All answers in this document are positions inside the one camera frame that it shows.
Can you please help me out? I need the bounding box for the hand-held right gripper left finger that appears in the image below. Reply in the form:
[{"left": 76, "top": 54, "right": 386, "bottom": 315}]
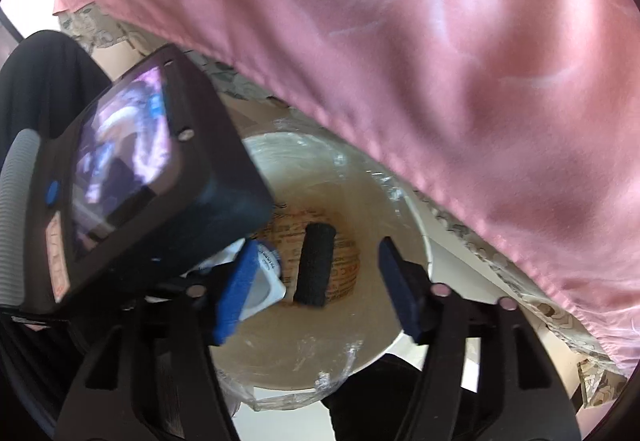
[{"left": 55, "top": 238, "right": 262, "bottom": 441}]

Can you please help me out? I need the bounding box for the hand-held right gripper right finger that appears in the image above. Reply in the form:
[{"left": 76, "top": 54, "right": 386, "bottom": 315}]
[{"left": 377, "top": 236, "right": 583, "bottom": 441}]

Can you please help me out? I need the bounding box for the small white plastic container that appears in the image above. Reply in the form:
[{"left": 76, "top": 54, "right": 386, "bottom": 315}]
[{"left": 240, "top": 241, "right": 287, "bottom": 322}]

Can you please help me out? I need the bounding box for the orange printed packet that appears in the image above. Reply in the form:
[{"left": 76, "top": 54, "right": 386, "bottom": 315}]
[{"left": 252, "top": 206, "right": 361, "bottom": 303}]

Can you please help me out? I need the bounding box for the black foam cylinder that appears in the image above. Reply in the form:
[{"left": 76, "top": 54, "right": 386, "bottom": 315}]
[{"left": 292, "top": 222, "right": 335, "bottom": 308}]

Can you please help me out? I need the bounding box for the white round trash bin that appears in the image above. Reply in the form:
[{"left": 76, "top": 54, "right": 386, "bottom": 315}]
[{"left": 207, "top": 118, "right": 433, "bottom": 412}]

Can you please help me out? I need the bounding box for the clear plastic bin liner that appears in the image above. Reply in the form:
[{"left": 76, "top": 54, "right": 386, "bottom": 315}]
[{"left": 220, "top": 116, "right": 431, "bottom": 413}]

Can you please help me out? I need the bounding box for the beige patterned mattress cover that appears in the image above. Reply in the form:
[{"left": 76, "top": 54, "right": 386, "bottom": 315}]
[{"left": 60, "top": 6, "right": 629, "bottom": 410}]

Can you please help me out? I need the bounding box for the pink floral bed sheet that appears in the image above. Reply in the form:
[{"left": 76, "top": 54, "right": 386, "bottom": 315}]
[{"left": 52, "top": 0, "right": 640, "bottom": 378}]

